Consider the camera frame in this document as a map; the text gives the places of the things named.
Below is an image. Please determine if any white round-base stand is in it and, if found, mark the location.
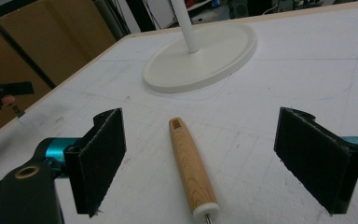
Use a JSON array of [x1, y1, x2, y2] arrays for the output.
[[142, 0, 258, 94]]

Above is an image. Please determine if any large brown cardboard box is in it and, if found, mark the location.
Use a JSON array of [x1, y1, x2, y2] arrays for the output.
[[0, 0, 118, 89]]

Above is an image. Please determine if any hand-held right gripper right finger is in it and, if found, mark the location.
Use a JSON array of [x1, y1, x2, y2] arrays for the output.
[[273, 106, 358, 216]]

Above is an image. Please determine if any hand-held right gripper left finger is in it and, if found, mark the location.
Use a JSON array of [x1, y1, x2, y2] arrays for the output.
[[45, 107, 127, 218]]

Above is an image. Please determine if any wooden tool handle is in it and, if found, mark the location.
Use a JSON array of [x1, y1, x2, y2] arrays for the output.
[[168, 117, 220, 224]]

